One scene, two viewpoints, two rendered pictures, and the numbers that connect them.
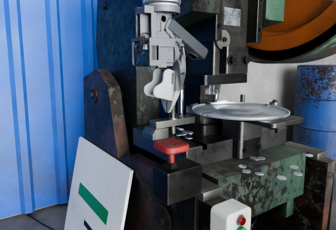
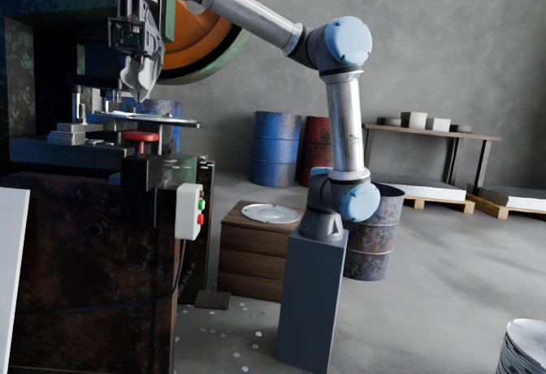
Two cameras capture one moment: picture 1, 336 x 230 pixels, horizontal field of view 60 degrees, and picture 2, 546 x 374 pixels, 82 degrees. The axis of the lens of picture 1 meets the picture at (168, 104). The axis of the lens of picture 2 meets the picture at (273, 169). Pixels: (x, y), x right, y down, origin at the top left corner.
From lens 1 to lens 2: 0.42 m
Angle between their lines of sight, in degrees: 56
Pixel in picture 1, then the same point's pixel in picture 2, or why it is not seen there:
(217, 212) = (184, 191)
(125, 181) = (17, 206)
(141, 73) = (12, 66)
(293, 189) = not seen: hidden behind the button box
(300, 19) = (175, 45)
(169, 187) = (148, 173)
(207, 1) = not seen: hidden behind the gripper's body
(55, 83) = not seen: outside the picture
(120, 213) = (12, 250)
